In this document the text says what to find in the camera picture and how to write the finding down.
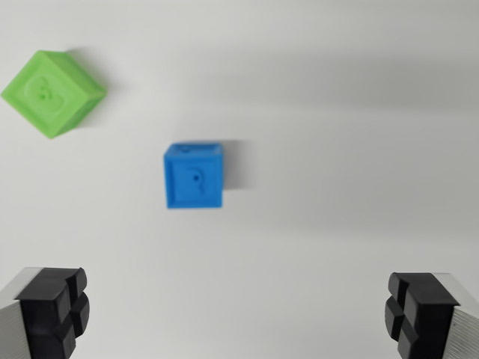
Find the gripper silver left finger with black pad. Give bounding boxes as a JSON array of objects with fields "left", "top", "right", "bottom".
[{"left": 0, "top": 266, "right": 91, "bottom": 359}]

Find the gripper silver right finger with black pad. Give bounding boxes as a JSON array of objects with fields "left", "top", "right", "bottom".
[{"left": 383, "top": 271, "right": 479, "bottom": 359}]

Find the green embossed cube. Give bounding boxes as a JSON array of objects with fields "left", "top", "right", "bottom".
[{"left": 0, "top": 50, "right": 107, "bottom": 140}]

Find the blue embossed cube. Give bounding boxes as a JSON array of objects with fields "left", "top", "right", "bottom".
[{"left": 163, "top": 141, "right": 225, "bottom": 209}]

